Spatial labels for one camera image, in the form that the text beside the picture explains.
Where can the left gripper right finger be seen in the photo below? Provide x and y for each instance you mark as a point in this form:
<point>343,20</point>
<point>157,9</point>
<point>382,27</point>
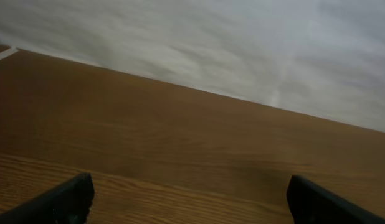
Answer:
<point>317,205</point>

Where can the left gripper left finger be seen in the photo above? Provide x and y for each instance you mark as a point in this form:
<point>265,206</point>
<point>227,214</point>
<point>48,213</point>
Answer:
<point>61,202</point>

